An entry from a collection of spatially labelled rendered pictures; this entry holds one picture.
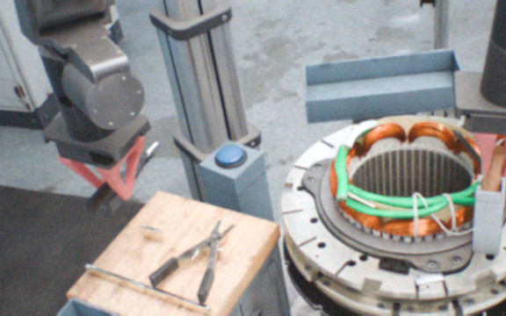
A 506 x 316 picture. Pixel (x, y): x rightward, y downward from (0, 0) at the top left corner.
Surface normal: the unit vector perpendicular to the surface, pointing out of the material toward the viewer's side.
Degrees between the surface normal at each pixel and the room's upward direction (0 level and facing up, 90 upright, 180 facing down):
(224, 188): 90
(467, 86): 6
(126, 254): 0
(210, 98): 90
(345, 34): 0
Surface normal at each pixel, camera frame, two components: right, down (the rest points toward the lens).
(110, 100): 0.58, 0.47
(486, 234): -0.33, 0.62
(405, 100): -0.02, 0.63
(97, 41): 0.02, -0.77
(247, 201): 0.79, 0.29
